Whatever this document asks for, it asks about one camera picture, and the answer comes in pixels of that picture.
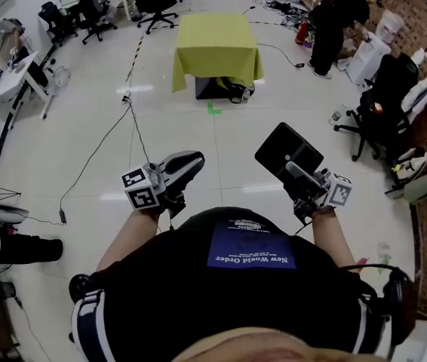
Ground person's left forearm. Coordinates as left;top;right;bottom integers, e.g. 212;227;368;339
96;208;162;272

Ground person's black printed shirt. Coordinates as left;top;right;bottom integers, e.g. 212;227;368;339
69;206;392;362

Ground person's right forearm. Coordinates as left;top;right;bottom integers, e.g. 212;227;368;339
310;206;362;275

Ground clear water bottle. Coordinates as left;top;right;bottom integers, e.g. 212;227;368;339
327;106;346;126

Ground table with green cloth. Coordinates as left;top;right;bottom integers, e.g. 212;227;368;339
171;12;265;94

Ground black curved pole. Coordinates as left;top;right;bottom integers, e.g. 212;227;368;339
0;43;60;203

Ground black floor cable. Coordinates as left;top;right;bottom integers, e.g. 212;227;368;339
59;95;151;218

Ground striped floor tape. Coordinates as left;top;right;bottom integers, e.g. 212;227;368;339
125;31;147;83

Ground white floor fan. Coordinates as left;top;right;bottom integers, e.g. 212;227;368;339
48;65;72;97

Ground white bucket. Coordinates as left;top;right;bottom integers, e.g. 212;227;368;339
375;9;406;44

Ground black box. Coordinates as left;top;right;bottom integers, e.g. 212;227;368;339
195;76;237;101

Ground white cardboard box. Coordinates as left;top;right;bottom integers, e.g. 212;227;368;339
344;35;392;87

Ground black and yellow backpack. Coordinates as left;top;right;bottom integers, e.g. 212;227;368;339
216;75;257;104

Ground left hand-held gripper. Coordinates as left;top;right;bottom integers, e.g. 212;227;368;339
121;150;206;220

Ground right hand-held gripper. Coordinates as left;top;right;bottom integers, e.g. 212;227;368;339
283;161;353;226

